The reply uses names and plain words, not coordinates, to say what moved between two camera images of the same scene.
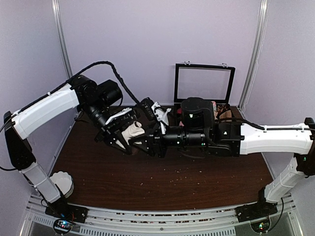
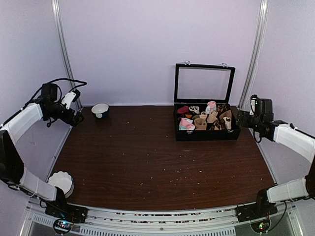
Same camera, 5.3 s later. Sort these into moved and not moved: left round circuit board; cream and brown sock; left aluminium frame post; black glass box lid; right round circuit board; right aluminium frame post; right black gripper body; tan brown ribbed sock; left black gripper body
Moved: cream and brown sock; right black gripper body; left black gripper body
Not moved: right aluminium frame post; left round circuit board; tan brown ribbed sock; left aluminium frame post; right round circuit board; black glass box lid
